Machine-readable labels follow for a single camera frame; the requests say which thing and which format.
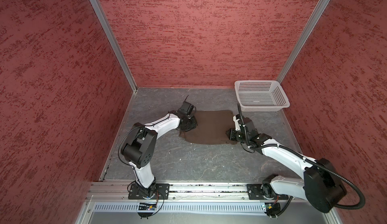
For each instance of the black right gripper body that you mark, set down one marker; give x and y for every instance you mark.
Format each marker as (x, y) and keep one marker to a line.
(238, 136)

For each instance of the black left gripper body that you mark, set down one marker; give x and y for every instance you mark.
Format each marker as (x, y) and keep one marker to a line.
(190, 123)

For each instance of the brown corduroy trousers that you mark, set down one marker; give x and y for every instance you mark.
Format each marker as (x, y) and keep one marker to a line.
(211, 129)

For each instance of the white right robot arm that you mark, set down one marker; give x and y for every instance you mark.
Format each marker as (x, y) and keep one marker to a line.
(315, 182)

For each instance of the white perforated plastic basket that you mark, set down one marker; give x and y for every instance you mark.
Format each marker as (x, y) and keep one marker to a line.
(260, 96)

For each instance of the right small circuit board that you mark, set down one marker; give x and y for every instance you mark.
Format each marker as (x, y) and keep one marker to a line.
(273, 209)

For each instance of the small circuit board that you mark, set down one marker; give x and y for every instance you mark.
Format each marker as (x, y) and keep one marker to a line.
(273, 209)
(147, 207)

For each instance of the left small circuit board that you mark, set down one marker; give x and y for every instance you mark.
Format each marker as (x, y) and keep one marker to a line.
(147, 207)

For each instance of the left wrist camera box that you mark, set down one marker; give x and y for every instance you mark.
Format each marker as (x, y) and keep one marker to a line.
(186, 109)

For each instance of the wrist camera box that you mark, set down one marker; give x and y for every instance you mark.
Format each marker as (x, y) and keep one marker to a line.
(244, 125)
(186, 109)

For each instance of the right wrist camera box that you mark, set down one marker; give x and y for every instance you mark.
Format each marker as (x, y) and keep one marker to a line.
(244, 125)

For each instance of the white slotted cable duct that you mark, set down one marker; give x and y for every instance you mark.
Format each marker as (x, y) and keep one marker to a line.
(185, 207)

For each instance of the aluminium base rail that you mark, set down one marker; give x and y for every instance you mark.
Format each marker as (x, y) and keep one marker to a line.
(170, 191)

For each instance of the aluminium right corner post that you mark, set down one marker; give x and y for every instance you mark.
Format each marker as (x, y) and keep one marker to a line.
(307, 30)

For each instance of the aluminium corner post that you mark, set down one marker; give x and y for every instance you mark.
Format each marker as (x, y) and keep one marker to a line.
(307, 30)
(97, 7)

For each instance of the aluminium left corner post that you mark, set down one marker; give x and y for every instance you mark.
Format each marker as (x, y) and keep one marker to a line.
(97, 7)

